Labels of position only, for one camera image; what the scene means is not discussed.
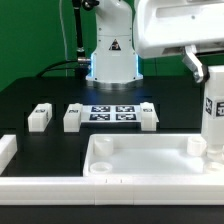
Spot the white front fence bar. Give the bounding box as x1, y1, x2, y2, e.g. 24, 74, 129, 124
0, 175, 224, 205

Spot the black cable bundle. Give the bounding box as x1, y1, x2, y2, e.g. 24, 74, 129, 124
35, 59, 92, 78

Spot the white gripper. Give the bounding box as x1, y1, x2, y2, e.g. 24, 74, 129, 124
133, 0, 224, 83

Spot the fiducial marker plate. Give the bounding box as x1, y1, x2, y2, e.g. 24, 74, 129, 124
80, 104, 144, 124

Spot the white left fence block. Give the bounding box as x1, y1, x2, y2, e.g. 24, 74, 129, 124
0, 135, 17, 175

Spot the white desk top tray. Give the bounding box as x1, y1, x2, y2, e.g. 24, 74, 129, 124
83, 134, 224, 176

